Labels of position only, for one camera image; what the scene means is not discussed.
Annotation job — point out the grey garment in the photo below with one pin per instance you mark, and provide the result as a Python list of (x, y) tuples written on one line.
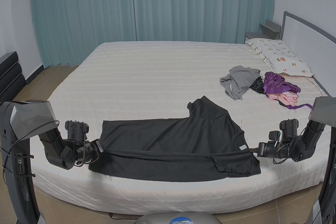
[(240, 78)]

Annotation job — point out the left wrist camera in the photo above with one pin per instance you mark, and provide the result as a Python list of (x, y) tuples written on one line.
[(99, 146)]

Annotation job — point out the white printed pillow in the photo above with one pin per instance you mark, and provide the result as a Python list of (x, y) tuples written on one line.
[(279, 56)]

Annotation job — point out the purple garment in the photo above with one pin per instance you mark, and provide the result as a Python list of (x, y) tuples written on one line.
[(274, 83)]

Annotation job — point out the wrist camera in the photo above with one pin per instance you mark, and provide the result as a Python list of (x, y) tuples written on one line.
[(99, 146), (274, 136)]

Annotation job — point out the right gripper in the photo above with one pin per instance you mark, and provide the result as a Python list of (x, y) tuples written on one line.
[(267, 150)]

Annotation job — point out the black patterned garment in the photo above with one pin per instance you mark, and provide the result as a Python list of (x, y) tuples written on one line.
[(257, 86)]

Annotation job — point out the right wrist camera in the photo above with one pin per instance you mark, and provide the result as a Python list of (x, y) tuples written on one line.
[(274, 136)]

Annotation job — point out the grey bedside table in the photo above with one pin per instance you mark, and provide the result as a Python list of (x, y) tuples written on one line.
[(267, 27)]

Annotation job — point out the black chest of drawers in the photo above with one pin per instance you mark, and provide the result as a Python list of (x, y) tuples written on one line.
[(10, 73)]

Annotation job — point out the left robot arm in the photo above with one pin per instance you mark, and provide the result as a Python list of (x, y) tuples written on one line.
[(28, 118)]

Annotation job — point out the bed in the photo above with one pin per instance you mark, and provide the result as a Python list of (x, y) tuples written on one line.
[(157, 68)]

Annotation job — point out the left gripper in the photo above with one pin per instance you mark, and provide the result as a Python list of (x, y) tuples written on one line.
[(89, 153)]

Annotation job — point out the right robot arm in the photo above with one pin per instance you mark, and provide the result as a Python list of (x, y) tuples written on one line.
[(320, 112)]

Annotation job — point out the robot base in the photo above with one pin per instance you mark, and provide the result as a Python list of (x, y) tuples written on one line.
[(157, 219)]

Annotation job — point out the black T-shirt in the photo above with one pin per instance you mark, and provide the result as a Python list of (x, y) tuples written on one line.
[(170, 160)]

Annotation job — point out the pink garment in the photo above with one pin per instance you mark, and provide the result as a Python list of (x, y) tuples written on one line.
[(284, 98)]

